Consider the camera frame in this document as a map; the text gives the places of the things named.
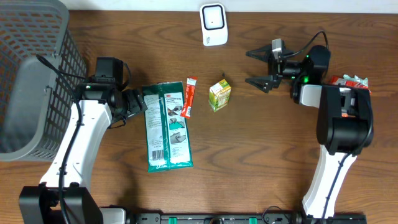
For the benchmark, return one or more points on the grey plastic basket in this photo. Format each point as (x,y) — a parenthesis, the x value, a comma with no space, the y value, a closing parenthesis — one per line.
(39,61)

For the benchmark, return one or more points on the mint green wipes pack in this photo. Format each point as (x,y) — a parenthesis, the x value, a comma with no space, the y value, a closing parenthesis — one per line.
(363,81)

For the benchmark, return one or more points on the green tea drink carton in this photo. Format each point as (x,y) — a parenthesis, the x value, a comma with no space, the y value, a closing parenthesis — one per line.
(219,95)

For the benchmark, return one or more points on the green 3M gloves pack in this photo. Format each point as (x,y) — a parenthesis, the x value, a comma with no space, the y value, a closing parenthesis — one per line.
(168,144)

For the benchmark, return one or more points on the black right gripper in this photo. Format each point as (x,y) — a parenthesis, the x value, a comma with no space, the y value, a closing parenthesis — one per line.
(275,70)

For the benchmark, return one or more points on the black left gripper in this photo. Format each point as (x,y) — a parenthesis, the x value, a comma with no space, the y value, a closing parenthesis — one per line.
(137,103)

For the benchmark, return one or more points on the red snack bag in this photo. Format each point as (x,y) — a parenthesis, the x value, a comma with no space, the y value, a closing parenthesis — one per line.
(343,82)

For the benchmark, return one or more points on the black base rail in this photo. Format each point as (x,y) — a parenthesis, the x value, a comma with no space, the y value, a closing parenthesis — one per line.
(272,217)

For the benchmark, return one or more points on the white barcode scanner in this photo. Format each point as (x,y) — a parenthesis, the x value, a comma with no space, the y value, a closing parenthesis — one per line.
(213,24)

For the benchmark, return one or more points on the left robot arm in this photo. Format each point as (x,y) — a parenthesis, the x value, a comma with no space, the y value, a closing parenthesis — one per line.
(63,194)

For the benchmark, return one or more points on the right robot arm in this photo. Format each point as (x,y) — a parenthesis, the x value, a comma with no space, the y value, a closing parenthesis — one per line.
(344,124)

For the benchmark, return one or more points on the red Nestle sachet stick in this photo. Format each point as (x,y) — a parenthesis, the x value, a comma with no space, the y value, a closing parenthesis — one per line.
(189,95)

